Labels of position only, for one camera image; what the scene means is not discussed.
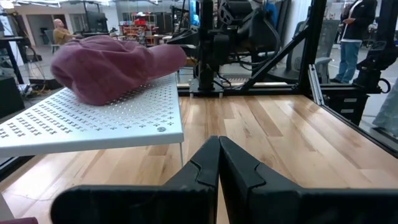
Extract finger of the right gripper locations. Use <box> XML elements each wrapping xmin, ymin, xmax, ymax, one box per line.
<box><xmin>167</xmin><ymin>27</ymin><xmax>200</xmax><ymax>47</ymax></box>

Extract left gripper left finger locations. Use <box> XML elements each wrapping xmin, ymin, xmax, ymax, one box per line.
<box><xmin>50</xmin><ymin>135</ymin><xmax>221</xmax><ymax>224</ymax></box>

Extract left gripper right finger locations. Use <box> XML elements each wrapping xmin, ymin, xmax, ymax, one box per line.
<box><xmin>218</xmin><ymin>135</ymin><xmax>398</xmax><ymax>224</ymax></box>

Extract storage rack with red bins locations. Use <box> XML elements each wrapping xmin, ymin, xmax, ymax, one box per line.
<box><xmin>119</xmin><ymin>11</ymin><xmax>160</xmax><ymax>47</ymax></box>

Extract black monitor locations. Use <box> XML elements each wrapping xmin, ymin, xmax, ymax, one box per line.
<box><xmin>84</xmin><ymin>11</ymin><xmax>109</xmax><ymax>34</ymax></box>

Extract grey office chair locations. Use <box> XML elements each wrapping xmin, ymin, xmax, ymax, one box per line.
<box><xmin>285</xmin><ymin>19</ymin><xmax>341</xmax><ymax>84</ymax></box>

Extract black drawer cabinet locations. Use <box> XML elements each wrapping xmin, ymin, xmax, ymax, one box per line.
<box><xmin>323</xmin><ymin>92</ymin><xmax>371</xmax><ymax>126</ymax></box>

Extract white perforated metal shelf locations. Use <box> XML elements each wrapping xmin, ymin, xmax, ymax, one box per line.
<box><xmin>0</xmin><ymin>73</ymin><xmax>185</xmax><ymax>168</ymax></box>

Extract person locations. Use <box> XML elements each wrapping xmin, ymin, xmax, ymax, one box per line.
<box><xmin>371</xmin><ymin>77</ymin><xmax>398</xmax><ymax>138</ymax></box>
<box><xmin>52</xmin><ymin>18</ymin><xmax>82</xmax><ymax>46</ymax></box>
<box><xmin>330</xmin><ymin>0</ymin><xmax>379</xmax><ymax>85</ymax></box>

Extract black desk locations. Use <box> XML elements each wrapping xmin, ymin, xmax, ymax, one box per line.
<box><xmin>0</xmin><ymin>35</ymin><xmax>26</xmax><ymax>85</ymax></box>

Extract black box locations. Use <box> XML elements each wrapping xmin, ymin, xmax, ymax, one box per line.
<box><xmin>0</xmin><ymin>76</ymin><xmax>26</xmax><ymax>119</ymax></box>

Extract silver frame bracket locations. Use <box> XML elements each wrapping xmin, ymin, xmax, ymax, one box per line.
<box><xmin>307</xmin><ymin>63</ymin><xmax>325</xmax><ymax>106</ymax></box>

